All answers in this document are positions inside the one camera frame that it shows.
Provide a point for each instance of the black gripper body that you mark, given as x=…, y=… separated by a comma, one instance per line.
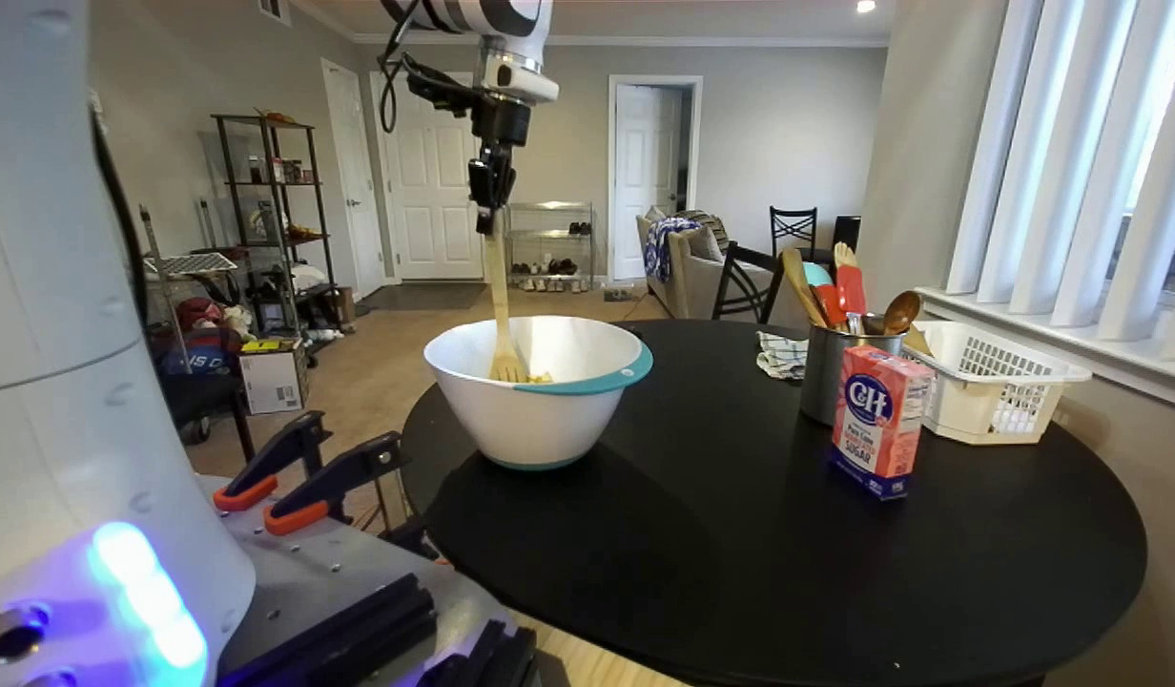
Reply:
x=498, y=135

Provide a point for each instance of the wooden stirring spoon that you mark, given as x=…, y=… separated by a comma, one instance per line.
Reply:
x=498, y=307

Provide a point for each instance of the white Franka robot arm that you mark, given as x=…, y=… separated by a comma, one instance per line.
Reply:
x=68, y=382

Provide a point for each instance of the white mixing bowl teal rim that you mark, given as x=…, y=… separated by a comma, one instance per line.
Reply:
x=536, y=424

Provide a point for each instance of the white panel entry door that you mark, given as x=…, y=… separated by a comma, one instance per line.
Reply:
x=430, y=194

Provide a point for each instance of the metal shoe rack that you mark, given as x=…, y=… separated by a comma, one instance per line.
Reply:
x=552, y=251

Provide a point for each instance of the white open interior door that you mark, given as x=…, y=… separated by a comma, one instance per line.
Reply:
x=635, y=178

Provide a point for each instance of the blue white blanket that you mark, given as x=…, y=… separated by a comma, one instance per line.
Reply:
x=664, y=241

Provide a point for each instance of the yellow cereal rings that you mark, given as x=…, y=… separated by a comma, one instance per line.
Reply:
x=538, y=374

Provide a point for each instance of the black metal shelf unit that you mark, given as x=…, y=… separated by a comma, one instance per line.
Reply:
x=275, y=236

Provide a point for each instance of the grey sofa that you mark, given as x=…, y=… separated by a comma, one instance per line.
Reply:
x=697, y=273

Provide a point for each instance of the black metal dining chair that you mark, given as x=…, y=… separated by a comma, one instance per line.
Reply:
x=742, y=288

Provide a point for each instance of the cardboard box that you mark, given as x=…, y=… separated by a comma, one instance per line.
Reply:
x=269, y=378

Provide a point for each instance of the black chair patterned cushion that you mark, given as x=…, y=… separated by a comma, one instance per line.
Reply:
x=795, y=231

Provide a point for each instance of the flat wooden spatula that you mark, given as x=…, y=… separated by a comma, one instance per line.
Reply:
x=804, y=283

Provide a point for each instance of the teal spatula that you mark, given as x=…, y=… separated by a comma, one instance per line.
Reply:
x=818, y=273

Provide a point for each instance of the red spatula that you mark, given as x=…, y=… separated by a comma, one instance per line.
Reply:
x=849, y=280

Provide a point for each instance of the grey utensil holder cup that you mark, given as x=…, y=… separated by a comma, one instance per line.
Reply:
x=827, y=382

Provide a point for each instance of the round ceiling light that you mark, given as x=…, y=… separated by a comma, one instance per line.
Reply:
x=869, y=5

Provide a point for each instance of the brown wooden spoon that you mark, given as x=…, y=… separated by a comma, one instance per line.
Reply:
x=902, y=316

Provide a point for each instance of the black round table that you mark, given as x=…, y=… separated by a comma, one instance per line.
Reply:
x=766, y=547

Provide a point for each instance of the pink sugar box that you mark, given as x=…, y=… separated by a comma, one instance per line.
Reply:
x=878, y=424

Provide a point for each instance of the white plastic basket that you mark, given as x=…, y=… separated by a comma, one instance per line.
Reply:
x=992, y=387

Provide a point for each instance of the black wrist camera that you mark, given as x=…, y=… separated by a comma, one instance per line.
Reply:
x=440, y=91

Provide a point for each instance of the grey robot mount plate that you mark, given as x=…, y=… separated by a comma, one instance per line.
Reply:
x=335, y=575

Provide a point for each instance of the black aluminium rail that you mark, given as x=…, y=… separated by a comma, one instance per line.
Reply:
x=346, y=633

